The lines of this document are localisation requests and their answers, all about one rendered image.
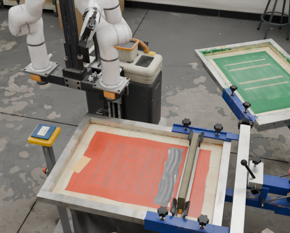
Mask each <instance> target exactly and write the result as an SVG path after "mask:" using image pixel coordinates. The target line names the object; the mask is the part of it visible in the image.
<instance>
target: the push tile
mask: <svg viewBox="0 0 290 233"><path fill-rule="evenodd" d="M55 129H56V126H50V125H45V124H38V126H37V127H36V129H35V130H34V131H33V133H32V134H31V137H35V138H40V139H45V140H48V139H49V138H50V137H51V135H52V134H53V132H54V130H55Z"/></svg>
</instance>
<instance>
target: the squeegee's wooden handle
mask: <svg viewBox="0 0 290 233"><path fill-rule="evenodd" d="M198 139H199V133H193V135H192V139H191V144H190V149H189V153H188V156H187V161H186V165H185V170H184V174H183V178H182V182H181V186H180V190H179V195H178V202H177V208H178V209H182V210H184V208H185V201H186V197H187V192H188V188H189V183H190V179H191V173H192V169H193V165H194V160H195V156H196V151H197V146H198Z"/></svg>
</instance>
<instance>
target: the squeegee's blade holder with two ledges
mask: <svg viewBox="0 0 290 233"><path fill-rule="evenodd" d="M189 149H190V146H188V150H187V154H186V158H185V163H184V167H183V171H182V175H181V179H180V183H179V188H178V192H177V196H176V199H177V200H178V195H179V190H180V186H181V182H182V178H183V174H184V170H185V165H186V161H187V156H188V153H189ZM199 150H200V147H197V151H196V156H195V160H194V165H193V169H192V173H191V179H190V183H189V188H188V192H187V197H186V201H185V202H187V201H189V199H190V194H191V188H192V184H193V179H194V174H195V170H196V165H197V160H198V155H199ZM185 204H186V203H185Z"/></svg>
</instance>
